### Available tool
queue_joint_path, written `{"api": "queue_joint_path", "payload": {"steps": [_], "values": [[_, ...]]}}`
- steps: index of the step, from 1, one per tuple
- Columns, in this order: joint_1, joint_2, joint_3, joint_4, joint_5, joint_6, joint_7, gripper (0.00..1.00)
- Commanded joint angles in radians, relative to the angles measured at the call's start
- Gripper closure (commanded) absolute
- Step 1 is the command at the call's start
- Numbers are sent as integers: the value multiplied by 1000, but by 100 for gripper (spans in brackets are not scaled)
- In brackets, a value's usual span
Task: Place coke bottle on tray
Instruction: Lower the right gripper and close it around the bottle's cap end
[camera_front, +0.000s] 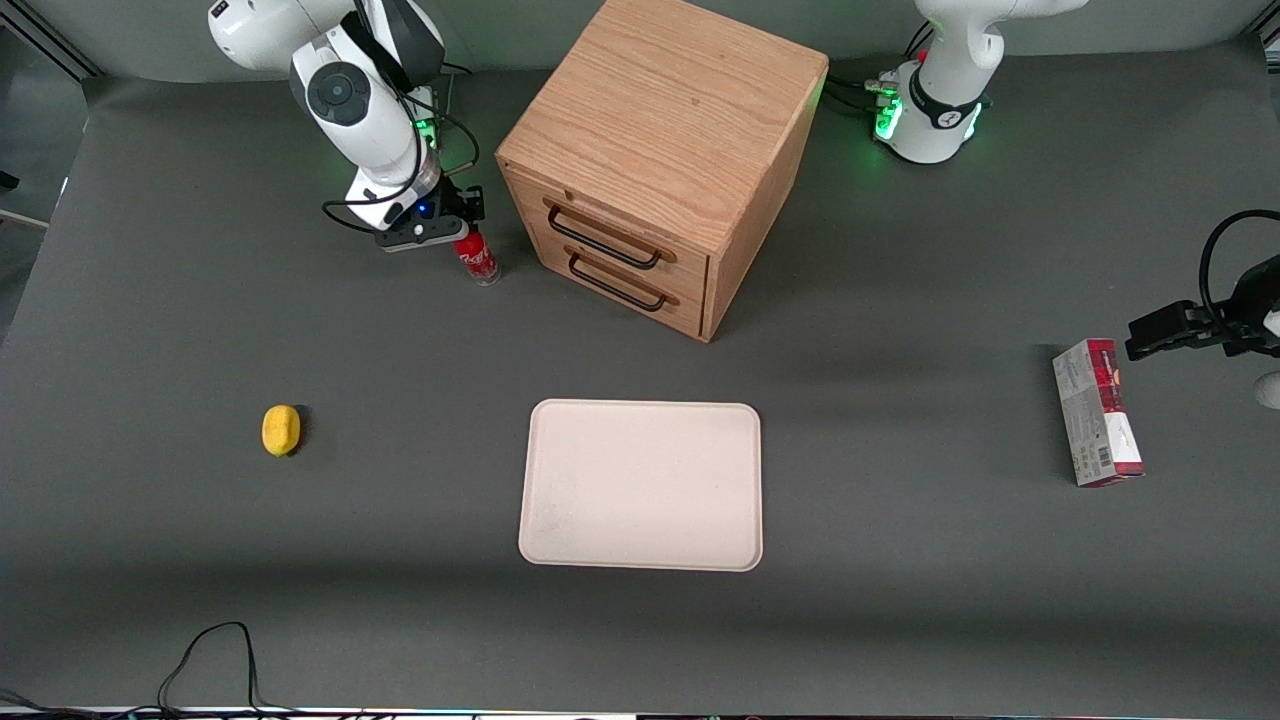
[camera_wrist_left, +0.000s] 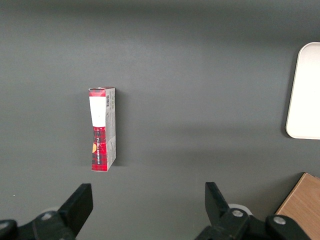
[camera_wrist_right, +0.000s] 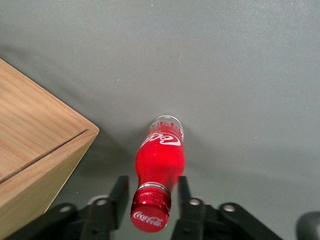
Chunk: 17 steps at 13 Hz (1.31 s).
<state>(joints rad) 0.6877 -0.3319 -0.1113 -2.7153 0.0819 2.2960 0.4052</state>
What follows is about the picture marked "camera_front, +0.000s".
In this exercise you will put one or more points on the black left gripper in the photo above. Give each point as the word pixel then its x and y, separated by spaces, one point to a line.
pixel 1226 327

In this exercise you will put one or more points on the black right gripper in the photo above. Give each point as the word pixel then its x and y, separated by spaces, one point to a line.
pixel 463 207

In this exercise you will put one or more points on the red soda can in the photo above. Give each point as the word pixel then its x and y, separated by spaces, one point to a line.
pixel 480 262

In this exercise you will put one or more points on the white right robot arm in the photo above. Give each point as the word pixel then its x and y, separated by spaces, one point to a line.
pixel 350 95

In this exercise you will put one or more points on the cream rectangular tray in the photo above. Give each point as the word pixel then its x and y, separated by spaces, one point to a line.
pixel 640 485

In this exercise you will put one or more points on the red tartan cardboard box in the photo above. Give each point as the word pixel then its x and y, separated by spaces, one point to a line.
pixel 1095 415

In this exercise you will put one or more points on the wooden drawer front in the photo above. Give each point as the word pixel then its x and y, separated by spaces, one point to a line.
pixel 690 310
pixel 690 265

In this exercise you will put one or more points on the wooden drawer cabinet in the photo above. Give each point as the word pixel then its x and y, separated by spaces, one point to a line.
pixel 660 90

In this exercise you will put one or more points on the yellow lemon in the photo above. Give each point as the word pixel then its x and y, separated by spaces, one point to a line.
pixel 281 430

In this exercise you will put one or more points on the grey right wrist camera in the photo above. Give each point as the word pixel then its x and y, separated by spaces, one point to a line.
pixel 415 238

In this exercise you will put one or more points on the aluminium frame rail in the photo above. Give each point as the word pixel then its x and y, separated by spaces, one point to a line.
pixel 50 45

